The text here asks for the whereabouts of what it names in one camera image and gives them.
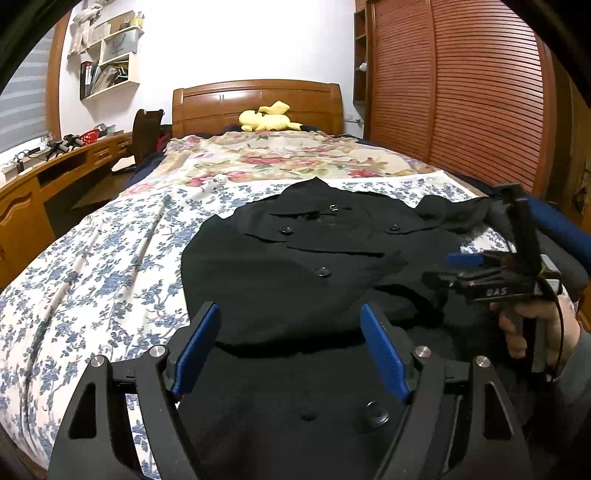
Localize dark grey cloth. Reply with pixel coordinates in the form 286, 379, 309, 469
538, 231, 591, 296

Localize red floral blanket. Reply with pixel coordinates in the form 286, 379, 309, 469
117, 130, 444, 195

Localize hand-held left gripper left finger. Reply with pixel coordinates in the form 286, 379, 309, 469
47, 301, 221, 480

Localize dark chair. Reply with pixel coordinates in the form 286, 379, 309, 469
112, 109, 165, 172

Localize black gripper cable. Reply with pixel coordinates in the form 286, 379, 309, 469
536, 272, 575, 379

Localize black coat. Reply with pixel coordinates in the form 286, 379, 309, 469
181, 176, 532, 480

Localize person's right hand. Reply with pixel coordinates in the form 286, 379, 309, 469
490, 295, 581, 377

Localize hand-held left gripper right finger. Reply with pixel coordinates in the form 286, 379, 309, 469
360, 302, 532, 480

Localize wooden slatted wardrobe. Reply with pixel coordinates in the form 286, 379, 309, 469
365, 0, 557, 197

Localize grey window blind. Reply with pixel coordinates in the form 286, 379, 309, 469
0, 37, 51, 153

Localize white wall shelf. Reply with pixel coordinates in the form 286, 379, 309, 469
67, 9, 141, 100

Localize person's right forearm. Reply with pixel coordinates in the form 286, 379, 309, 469
549, 330, 591, 467

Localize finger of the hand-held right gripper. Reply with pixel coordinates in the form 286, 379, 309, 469
422, 272, 467, 292
445, 251, 515, 271

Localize yellow plush toy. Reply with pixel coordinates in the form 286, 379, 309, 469
239, 100, 303, 132

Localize blue floral bed sheet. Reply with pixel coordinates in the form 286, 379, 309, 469
0, 171, 518, 472

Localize wooden desk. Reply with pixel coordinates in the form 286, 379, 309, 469
0, 130, 134, 287

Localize narrow wooden shelf column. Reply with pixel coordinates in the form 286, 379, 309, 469
353, 0, 370, 107

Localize upright books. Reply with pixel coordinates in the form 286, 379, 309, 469
80, 60, 134, 99

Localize wooden headboard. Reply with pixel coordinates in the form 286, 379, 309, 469
172, 80, 345, 138

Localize wooden window frame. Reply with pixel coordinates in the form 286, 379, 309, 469
45, 9, 75, 137

